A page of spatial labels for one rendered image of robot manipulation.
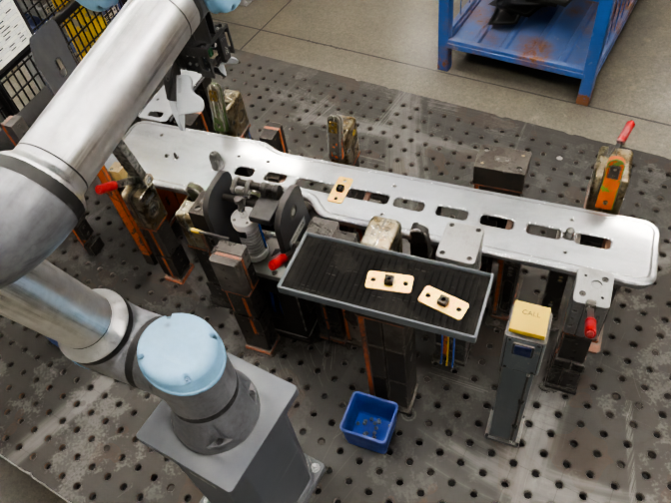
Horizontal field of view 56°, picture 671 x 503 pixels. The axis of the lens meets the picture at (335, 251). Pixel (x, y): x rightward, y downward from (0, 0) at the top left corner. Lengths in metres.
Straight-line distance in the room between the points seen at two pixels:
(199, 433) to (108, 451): 0.61
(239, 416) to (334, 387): 0.54
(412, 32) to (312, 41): 0.59
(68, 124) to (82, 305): 0.32
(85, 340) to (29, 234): 0.35
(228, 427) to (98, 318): 0.28
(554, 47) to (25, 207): 3.07
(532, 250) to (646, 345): 0.42
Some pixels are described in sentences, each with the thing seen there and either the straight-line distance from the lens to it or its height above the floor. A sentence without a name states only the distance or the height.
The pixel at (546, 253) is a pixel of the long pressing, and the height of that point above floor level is 1.00.
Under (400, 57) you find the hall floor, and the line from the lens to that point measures 3.68.
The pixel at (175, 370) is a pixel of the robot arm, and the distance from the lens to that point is 0.93.
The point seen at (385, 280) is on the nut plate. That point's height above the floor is 1.17.
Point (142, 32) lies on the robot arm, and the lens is 0.73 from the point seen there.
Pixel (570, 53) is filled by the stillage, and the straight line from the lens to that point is 3.43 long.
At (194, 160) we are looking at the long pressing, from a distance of 1.71.
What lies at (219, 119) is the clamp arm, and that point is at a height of 1.02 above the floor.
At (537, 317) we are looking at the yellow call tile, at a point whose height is 1.16.
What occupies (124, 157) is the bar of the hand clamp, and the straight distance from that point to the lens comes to 1.54.
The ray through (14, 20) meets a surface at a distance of 2.06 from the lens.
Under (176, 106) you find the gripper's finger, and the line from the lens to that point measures 1.05.
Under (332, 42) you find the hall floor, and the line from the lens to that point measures 3.86.
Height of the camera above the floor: 2.09
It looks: 51 degrees down
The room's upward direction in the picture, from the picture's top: 10 degrees counter-clockwise
